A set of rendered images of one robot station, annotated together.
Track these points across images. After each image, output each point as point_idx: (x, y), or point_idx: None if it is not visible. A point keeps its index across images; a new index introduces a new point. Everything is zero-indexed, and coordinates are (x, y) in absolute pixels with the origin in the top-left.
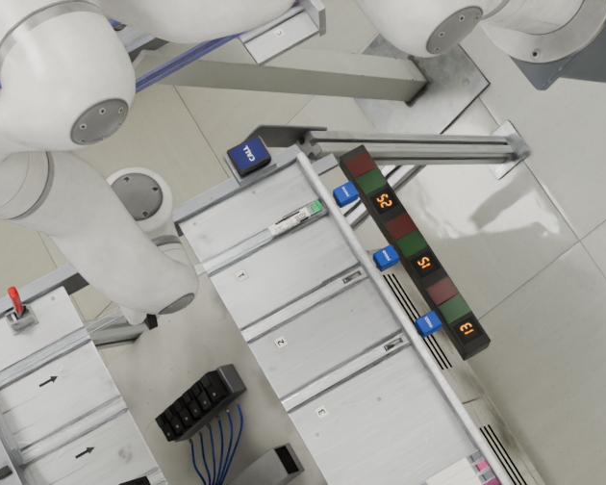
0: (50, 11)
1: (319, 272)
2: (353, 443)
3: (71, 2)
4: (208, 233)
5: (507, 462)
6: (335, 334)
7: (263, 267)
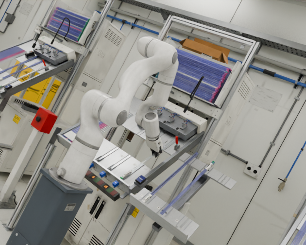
0: (151, 39)
1: (117, 168)
2: (102, 145)
3: (149, 42)
4: (145, 169)
5: (69, 228)
6: (110, 159)
7: (130, 166)
